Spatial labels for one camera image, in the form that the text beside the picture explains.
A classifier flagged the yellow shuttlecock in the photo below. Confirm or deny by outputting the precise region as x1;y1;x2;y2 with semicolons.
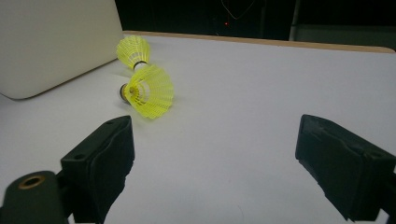
116;35;151;72
119;63;175;120

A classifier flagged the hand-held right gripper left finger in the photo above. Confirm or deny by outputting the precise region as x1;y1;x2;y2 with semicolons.
60;115;135;224

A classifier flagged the white table sheet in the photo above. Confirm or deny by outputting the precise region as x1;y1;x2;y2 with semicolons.
0;34;396;224

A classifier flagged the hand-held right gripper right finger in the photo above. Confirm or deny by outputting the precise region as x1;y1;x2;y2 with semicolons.
294;114;396;222

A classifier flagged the white plastic bin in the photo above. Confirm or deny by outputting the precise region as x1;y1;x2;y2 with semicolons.
0;0;125;101

